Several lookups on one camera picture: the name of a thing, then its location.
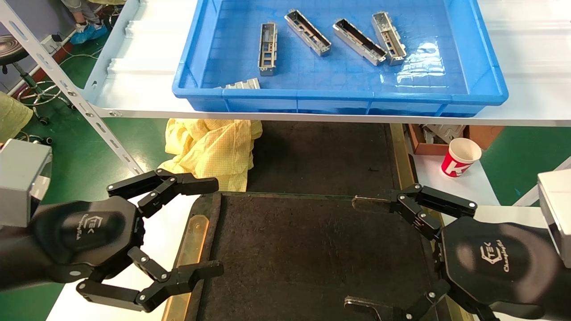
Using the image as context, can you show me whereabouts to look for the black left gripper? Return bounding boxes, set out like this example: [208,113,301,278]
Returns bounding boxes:
[0,168,224,313]

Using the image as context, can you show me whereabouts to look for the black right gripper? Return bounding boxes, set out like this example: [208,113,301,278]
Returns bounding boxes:
[343,184,571,321]

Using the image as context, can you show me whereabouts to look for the grey metal channel part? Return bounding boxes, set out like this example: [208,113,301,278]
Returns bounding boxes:
[219,78,261,90]
[284,9,332,57]
[332,18,387,66]
[372,11,407,66]
[258,22,278,77]

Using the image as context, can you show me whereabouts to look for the yellow checked cloth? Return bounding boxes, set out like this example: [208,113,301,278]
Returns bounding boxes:
[158,118,263,192]

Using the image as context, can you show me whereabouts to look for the red white paper cup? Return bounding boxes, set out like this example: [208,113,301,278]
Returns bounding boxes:
[441,138,482,178]

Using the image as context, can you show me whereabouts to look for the grey parts in cardboard box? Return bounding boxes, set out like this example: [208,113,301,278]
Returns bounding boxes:
[422,124,467,144]

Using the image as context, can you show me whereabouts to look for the brown cardboard box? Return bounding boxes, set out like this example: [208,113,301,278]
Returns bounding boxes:
[406,124,505,156]

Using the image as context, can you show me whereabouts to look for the white shelf leg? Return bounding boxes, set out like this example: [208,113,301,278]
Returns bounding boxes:
[513,156,571,206]

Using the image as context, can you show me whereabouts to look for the white metal shelf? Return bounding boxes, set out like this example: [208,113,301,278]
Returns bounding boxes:
[83,0,571,128]

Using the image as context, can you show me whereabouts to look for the blue plastic tray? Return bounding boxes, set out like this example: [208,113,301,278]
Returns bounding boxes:
[172,0,509,117]

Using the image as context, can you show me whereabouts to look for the yellow-green cloth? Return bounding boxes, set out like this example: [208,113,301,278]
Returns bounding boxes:
[0,92,34,143]

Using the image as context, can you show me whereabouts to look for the blue shoe cover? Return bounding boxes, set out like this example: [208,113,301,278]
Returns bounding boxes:
[69,23,108,45]

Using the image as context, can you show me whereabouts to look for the white power strip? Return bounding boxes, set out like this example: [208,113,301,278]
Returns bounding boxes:
[40,33,67,49]

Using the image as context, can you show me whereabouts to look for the black round stool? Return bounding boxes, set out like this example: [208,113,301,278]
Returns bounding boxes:
[0,35,74,125]

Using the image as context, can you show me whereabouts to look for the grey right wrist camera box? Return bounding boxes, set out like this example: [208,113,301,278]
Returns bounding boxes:
[538,169,571,268]

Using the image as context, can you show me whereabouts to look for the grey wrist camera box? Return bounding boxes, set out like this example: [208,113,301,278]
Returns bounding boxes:
[0,139,53,228]
[538,169,571,268]

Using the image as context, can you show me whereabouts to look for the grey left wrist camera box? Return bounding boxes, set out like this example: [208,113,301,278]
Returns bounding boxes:
[0,139,53,228]

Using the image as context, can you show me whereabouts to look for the white perforated shelf post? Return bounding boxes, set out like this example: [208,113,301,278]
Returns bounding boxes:
[0,0,145,175]

